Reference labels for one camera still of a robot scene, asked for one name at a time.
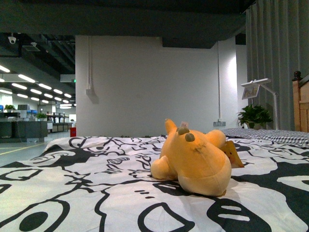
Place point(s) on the white security camera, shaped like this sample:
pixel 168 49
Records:
pixel 12 39

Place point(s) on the red bin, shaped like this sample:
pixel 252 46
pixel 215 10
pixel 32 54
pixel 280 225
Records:
pixel 72 132

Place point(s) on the checkered grey pillow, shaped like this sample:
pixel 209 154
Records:
pixel 297 138

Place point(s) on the green potted plant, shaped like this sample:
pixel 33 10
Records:
pixel 254 115

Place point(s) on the orange plush dinosaur toy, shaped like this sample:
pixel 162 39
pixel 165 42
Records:
pixel 194 159

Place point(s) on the wooden bed headboard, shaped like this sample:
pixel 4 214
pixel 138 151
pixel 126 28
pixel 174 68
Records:
pixel 301 101

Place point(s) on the wall power socket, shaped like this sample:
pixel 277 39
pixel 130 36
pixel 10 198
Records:
pixel 219 124

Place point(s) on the dark office counter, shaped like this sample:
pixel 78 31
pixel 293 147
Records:
pixel 23 131

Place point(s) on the grey curtain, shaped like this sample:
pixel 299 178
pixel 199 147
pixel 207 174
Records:
pixel 277 40

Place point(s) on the black and white patterned bedsheet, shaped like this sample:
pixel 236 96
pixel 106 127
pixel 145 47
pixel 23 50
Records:
pixel 101 184

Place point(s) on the yellow toy hang tag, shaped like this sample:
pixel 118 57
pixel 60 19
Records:
pixel 230 150

